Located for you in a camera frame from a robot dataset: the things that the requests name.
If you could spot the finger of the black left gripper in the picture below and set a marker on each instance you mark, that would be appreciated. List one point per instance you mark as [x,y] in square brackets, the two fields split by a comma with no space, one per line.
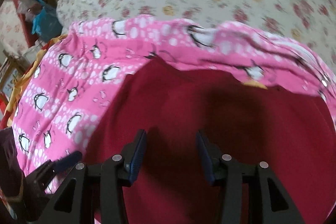
[38,180]

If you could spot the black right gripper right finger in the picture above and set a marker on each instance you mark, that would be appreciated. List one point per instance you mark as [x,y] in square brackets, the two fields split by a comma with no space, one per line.
[268,199]

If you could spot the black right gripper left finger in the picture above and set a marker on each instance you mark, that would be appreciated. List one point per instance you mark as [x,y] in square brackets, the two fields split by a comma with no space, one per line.
[97,188]

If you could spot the dark red garment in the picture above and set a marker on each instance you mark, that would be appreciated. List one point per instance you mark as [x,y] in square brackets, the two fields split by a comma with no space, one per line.
[293,133]

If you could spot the pink penguin blanket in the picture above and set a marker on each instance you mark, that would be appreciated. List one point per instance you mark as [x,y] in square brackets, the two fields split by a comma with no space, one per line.
[79,77]

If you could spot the blue cloth bundle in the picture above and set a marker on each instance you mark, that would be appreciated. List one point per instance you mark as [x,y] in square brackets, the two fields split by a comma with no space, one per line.
[46,24]

